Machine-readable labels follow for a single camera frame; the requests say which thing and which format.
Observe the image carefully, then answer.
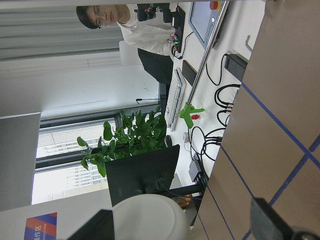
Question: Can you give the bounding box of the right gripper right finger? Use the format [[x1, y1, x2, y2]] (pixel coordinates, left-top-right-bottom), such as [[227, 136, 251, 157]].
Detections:
[[250, 197, 297, 240]]

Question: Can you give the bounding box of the cream white cup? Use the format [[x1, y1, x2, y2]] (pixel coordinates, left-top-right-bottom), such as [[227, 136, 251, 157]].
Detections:
[[112, 194, 191, 240]]

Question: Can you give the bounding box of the black power adapter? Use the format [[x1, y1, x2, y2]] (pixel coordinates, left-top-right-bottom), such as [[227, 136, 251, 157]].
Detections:
[[224, 53, 248, 82]]

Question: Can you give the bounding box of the blue teach pendant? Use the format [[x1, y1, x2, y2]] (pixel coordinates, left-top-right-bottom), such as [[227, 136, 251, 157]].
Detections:
[[188, 0, 222, 49]]

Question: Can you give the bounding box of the black computer mouse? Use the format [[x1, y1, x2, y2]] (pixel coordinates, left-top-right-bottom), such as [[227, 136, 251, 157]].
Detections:
[[164, 135, 173, 148]]

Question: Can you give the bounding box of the black monitor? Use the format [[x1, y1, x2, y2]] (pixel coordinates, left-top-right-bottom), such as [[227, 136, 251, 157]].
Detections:
[[105, 144, 180, 207]]

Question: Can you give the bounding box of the white keyboard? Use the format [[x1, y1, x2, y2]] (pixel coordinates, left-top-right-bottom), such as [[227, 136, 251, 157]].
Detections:
[[164, 67, 186, 132]]

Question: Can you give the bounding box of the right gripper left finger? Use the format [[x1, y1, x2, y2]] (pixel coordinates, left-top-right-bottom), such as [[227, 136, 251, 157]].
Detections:
[[68, 209, 114, 240]]

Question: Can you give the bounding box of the person with glasses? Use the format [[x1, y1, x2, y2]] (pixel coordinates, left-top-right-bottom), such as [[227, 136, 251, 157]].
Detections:
[[76, 4, 175, 85]]

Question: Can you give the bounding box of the green potted plant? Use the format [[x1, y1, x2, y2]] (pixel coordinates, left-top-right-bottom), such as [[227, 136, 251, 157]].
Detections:
[[77, 106, 167, 178]]

